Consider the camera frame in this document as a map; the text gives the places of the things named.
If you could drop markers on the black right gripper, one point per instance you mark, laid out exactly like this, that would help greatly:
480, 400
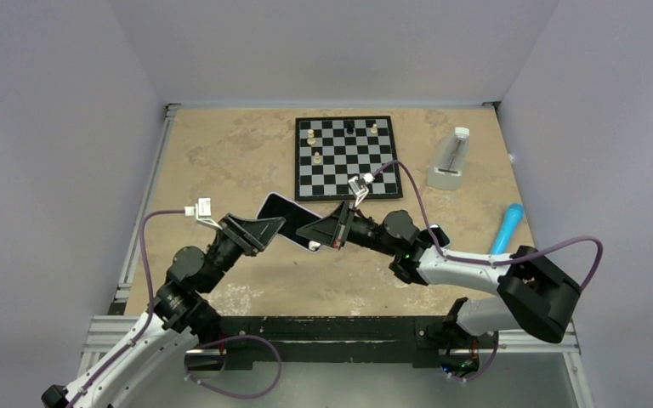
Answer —
345, 221

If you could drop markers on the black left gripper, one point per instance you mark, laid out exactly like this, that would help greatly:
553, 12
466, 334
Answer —
249, 235

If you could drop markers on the lilac phone case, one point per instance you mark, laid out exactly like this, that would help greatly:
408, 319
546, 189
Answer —
311, 248

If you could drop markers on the phone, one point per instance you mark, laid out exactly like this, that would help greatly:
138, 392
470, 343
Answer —
439, 234

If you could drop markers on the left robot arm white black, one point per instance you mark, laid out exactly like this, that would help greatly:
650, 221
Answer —
177, 317

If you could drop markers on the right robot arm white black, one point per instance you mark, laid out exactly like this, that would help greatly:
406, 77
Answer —
523, 290

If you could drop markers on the black and silver chessboard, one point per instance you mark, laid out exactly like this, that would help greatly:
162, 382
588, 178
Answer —
343, 155

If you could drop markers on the white translucent metronome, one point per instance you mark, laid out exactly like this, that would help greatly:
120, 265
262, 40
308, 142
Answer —
445, 171

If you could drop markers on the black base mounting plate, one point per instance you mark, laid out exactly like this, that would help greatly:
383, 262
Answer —
421, 341

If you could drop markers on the blue cylindrical flashlight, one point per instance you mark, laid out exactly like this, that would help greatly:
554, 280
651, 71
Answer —
512, 218

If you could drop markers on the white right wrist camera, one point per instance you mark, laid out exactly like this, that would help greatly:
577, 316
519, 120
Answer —
359, 187

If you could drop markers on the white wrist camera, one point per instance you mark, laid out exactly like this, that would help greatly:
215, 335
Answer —
202, 209
359, 187

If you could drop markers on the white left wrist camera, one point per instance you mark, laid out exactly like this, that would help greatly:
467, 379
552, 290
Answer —
202, 209

